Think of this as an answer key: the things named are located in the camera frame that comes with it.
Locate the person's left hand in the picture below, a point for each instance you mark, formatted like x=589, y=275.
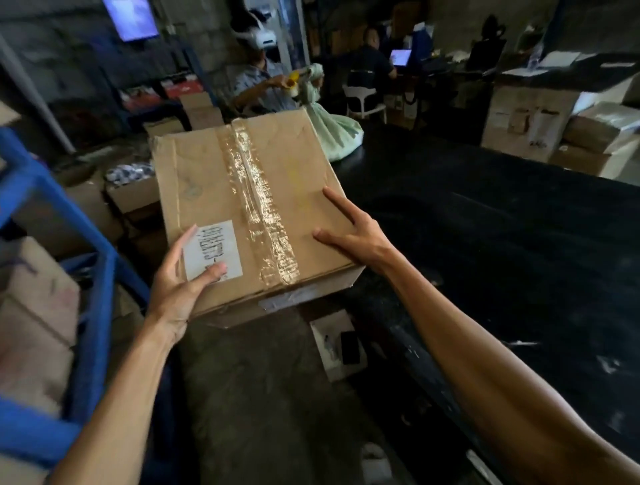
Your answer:
x=172, y=300

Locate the person's right hand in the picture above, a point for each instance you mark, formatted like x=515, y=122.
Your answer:
x=367, y=245

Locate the blue metal shelving rack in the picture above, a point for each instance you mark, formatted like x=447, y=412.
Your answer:
x=95, y=350

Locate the diamond label cardboard box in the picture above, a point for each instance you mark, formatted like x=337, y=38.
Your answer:
x=310, y=165

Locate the row of top-shelf cartons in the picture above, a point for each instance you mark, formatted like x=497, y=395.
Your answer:
x=35, y=310

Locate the person's right forearm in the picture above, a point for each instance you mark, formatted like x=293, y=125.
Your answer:
x=500, y=380

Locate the person's left forearm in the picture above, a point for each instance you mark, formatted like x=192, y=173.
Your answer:
x=115, y=414

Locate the open box of white items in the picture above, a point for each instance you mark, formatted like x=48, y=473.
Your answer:
x=135, y=195

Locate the large cardboard box white labels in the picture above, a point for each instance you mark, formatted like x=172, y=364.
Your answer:
x=525, y=120

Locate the person's white slipper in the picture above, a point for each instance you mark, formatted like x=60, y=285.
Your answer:
x=375, y=464

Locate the plain small cardboard box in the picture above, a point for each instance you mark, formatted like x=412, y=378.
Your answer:
x=580, y=160

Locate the small wrapped cardboard box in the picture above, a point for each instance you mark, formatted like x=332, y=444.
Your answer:
x=600, y=127

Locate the white paper sheet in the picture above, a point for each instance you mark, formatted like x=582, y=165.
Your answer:
x=325, y=330

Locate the black flat device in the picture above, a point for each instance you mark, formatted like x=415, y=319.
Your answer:
x=350, y=347

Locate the black table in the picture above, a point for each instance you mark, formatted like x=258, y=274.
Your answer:
x=500, y=250

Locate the white plastic chair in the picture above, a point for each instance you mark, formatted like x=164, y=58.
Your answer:
x=365, y=95

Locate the yellow tape roll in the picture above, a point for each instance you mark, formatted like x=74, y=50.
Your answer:
x=292, y=85

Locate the open laptop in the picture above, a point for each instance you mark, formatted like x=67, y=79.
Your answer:
x=401, y=57

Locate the black desk monitor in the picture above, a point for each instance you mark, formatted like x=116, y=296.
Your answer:
x=485, y=55

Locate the white headset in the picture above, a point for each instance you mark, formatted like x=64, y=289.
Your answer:
x=262, y=37

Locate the flat white paper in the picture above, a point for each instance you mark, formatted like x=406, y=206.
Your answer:
x=525, y=72

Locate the grey metal pole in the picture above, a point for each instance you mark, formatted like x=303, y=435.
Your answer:
x=35, y=95

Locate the clear plastic water bottle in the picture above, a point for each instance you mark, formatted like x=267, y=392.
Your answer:
x=535, y=59

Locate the dark work desk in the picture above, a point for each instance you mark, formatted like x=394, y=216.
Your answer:
x=575, y=80

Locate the folded white paper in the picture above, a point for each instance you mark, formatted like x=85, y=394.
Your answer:
x=560, y=59

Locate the wall monitor screen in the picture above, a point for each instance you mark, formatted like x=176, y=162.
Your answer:
x=131, y=20

